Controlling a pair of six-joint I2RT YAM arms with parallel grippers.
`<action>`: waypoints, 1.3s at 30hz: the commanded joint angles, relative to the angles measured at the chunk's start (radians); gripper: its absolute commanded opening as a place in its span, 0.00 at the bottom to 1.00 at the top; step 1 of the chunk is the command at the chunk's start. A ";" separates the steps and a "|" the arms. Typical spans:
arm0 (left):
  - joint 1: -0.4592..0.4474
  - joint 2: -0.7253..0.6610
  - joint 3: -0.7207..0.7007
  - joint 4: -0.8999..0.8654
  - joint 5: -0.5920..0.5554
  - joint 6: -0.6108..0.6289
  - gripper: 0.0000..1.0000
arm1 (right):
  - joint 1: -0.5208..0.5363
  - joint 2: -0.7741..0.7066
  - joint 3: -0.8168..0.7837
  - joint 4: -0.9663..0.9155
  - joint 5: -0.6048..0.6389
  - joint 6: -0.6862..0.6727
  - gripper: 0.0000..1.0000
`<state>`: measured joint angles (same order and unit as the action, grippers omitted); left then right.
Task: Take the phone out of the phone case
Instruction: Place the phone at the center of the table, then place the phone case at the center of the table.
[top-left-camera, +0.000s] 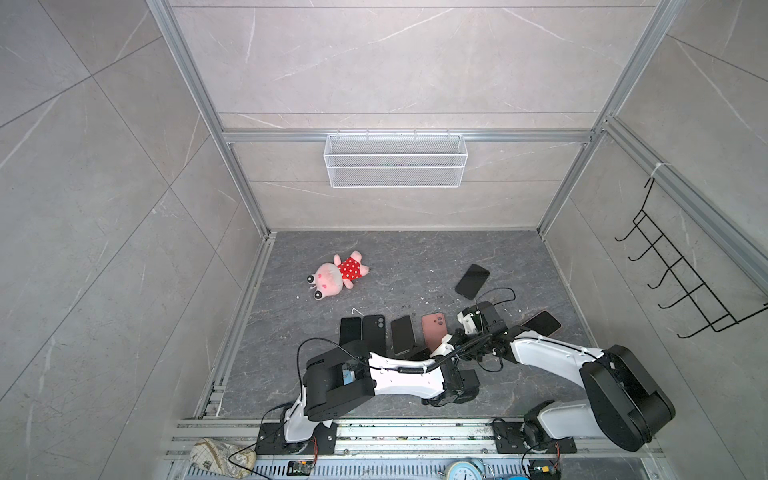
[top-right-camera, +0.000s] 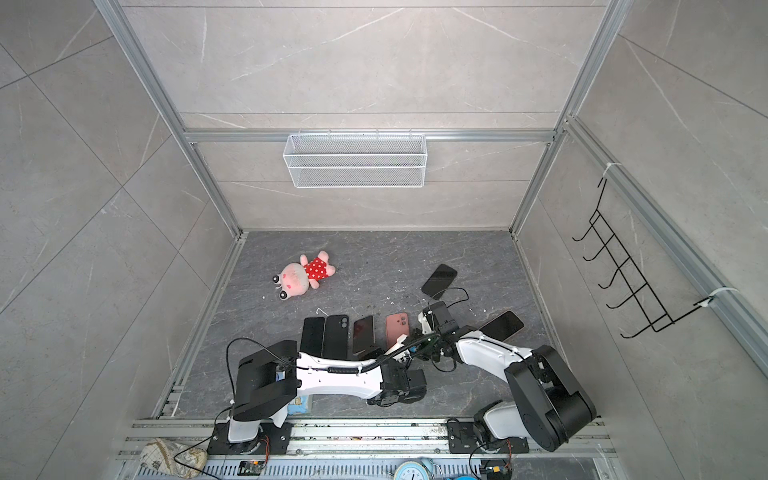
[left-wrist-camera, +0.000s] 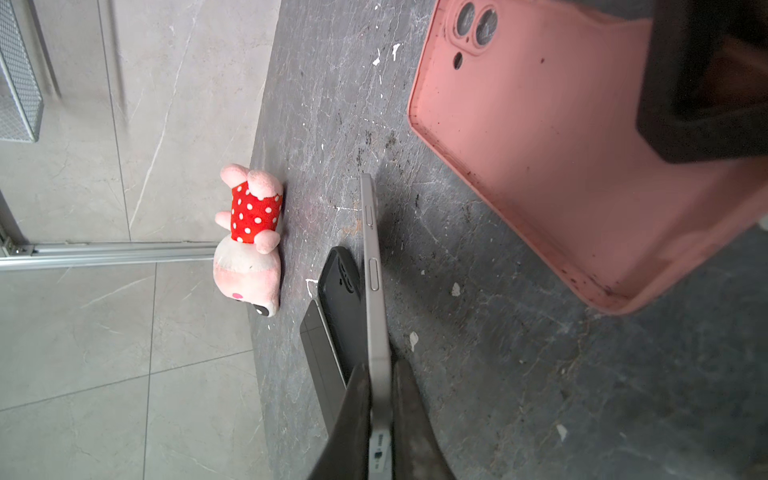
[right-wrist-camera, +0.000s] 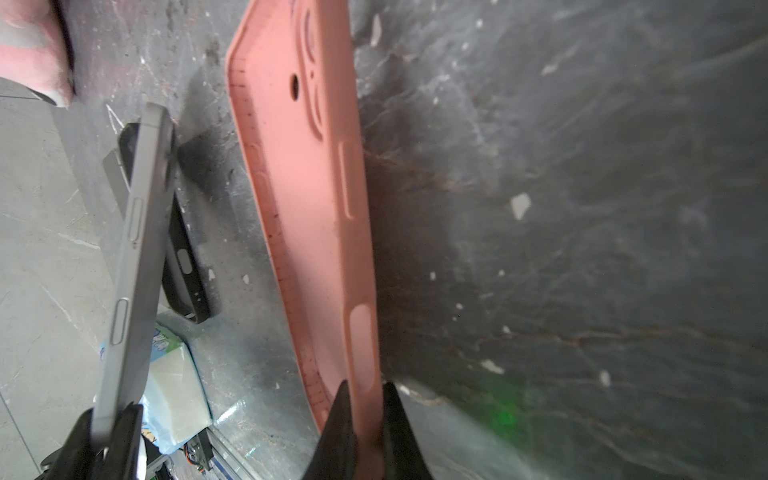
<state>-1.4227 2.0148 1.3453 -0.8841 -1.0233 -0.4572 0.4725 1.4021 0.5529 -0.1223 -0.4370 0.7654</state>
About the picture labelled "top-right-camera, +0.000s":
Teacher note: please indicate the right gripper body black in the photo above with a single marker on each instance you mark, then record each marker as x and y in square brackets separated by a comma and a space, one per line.
[437, 314]

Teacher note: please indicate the pink phone case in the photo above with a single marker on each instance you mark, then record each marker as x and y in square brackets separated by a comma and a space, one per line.
[396, 325]

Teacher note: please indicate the black phone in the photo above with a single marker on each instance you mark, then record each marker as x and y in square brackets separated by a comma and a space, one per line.
[439, 281]
[312, 336]

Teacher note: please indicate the black phone case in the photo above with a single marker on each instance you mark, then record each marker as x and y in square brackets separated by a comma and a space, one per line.
[335, 340]

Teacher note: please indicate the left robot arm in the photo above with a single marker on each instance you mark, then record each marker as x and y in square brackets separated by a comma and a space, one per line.
[268, 380]

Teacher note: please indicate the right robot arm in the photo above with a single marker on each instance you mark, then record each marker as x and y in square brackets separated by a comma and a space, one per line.
[548, 406]

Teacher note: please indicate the phone near right arm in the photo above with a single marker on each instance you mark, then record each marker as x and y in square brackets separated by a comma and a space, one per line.
[502, 327]

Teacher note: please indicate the blue round clock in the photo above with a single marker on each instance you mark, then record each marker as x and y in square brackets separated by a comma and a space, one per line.
[419, 469]

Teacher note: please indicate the blue tissue pack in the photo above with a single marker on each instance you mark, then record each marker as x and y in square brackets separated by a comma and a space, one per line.
[301, 405]

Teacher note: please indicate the pink pig plush toy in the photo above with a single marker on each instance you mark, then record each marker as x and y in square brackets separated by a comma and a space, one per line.
[296, 279]

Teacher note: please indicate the crumpled patterned cloth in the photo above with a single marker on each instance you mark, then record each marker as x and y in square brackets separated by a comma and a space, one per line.
[173, 458]

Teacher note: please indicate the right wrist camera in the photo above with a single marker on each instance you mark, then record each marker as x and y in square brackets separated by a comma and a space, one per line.
[424, 323]

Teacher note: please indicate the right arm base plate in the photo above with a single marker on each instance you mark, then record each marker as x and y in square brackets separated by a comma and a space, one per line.
[467, 437]

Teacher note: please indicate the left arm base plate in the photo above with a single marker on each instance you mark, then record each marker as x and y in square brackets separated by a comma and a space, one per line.
[270, 438]

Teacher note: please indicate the aluminium mounting rail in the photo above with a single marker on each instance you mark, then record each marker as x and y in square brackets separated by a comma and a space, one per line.
[334, 438]

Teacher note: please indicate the white wire basket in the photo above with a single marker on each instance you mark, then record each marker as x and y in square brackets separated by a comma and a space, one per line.
[361, 160]

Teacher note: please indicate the black wire hook rack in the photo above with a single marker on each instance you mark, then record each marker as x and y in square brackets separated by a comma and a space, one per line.
[628, 273]

